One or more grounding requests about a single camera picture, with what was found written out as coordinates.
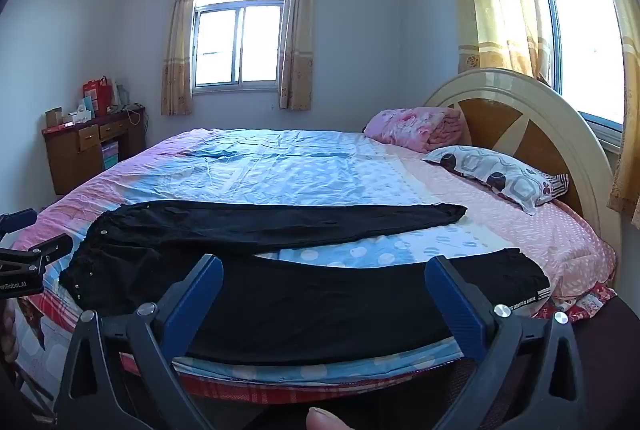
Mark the cardboard box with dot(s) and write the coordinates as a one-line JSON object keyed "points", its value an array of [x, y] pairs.
{"points": [[53, 117]]}

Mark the person's right hand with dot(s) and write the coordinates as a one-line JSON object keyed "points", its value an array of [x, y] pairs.
{"points": [[327, 420]]}

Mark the black pants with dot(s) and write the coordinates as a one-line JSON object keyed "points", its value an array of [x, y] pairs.
{"points": [[300, 305]]}

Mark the large side window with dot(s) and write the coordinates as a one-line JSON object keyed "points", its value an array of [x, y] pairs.
{"points": [[585, 35]]}

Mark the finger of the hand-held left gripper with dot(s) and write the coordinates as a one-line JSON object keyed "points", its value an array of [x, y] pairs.
{"points": [[45, 250], [17, 220]]}

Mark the pink pillow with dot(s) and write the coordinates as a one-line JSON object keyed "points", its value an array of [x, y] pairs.
{"points": [[415, 125]]}

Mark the sliding window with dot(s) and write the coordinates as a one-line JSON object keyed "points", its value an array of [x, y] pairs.
{"points": [[225, 45]]}

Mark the teal box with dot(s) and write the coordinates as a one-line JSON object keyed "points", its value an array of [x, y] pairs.
{"points": [[88, 101]]}

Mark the person's left hand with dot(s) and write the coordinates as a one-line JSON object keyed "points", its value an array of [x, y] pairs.
{"points": [[7, 335]]}

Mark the white paper bag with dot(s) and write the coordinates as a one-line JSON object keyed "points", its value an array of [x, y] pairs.
{"points": [[120, 92]]}

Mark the red gift bag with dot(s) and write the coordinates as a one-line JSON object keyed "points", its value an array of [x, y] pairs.
{"points": [[97, 95]]}

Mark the cream and wood headboard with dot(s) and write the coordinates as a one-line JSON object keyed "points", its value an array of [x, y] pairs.
{"points": [[500, 82]]}

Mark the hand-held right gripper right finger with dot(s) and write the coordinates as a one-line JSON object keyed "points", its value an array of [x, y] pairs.
{"points": [[450, 305]]}

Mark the white box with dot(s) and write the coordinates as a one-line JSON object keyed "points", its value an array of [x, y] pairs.
{"points": [[81, 116]]}

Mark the patterned pillow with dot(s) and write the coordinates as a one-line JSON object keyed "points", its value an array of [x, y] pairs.
{"points": [[495, 170]]}

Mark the beige patterned curtain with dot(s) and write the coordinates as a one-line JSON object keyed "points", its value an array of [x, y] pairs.
{"points": [[177, 50], [297, 35]]}

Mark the bed with patterned sheet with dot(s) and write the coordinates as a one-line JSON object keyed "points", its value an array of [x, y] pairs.
{"points": [[280, 165]]}

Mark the flat red box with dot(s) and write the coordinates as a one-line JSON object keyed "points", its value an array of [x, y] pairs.
{"points": [[60, 127]]}

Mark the wooden desk with drawers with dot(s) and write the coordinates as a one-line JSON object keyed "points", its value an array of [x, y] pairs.
{"points": [[70, 160]]}

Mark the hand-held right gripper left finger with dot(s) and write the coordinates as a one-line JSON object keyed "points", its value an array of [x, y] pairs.
{"points": [[200, 300]]}

